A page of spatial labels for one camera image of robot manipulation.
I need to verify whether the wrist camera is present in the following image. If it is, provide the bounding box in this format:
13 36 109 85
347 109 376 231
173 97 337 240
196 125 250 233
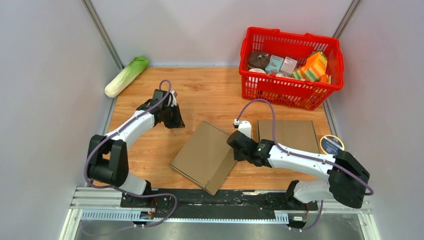
165 90 178 107
233 119 252 138

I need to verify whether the yellow blue tape roll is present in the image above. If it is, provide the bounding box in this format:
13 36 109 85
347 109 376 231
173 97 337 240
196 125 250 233
319 134 345 155

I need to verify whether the napa cabbage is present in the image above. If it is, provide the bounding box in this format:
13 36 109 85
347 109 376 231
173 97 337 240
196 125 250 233
104 56 150 98

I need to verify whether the aluminium frame rail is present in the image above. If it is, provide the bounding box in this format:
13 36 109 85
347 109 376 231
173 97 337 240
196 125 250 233
59 187 380 240

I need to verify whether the pink white packet box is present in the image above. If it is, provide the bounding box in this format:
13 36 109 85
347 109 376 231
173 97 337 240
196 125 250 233
279 57 298 76

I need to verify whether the brown round container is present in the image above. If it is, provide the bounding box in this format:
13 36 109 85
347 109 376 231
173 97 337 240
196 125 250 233
247 51 271 70

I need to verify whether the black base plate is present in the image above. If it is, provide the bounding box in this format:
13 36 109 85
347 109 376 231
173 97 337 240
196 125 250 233
120 188 319 220

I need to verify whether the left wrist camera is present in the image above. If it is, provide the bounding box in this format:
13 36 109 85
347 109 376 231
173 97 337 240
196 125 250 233
165 90 178 107

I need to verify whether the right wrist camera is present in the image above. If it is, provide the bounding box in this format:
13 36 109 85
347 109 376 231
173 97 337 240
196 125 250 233
233 119 252 138

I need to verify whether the brown cardboard box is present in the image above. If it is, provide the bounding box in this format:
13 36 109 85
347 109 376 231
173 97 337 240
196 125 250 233
252 119 321 154

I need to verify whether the orange yellow striped box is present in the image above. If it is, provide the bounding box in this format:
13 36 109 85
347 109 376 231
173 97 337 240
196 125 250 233
291 50 331 84

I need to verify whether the teal packet box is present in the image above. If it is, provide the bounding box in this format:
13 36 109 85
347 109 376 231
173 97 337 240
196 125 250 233
264 55 285 75

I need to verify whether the red plastic basket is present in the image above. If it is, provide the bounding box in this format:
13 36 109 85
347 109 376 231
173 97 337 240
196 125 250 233
239 27 344 110

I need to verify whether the cardboard sheet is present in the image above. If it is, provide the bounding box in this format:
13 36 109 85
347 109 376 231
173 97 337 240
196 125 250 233
170 121 236 196

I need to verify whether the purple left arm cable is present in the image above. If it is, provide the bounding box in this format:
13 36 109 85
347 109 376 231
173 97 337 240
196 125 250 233
82 79 179 229

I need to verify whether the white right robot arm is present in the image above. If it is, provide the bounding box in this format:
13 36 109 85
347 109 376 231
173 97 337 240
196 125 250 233
227 130 374 210

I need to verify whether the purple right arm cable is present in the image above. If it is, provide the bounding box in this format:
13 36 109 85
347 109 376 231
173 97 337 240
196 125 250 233
233 98 375 232

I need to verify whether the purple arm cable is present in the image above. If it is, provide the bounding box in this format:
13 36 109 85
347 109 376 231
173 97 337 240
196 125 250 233
82 79 179 229
233 98 375 232

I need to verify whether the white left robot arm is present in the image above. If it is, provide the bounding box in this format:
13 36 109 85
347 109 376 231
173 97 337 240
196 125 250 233
84 89 185 208

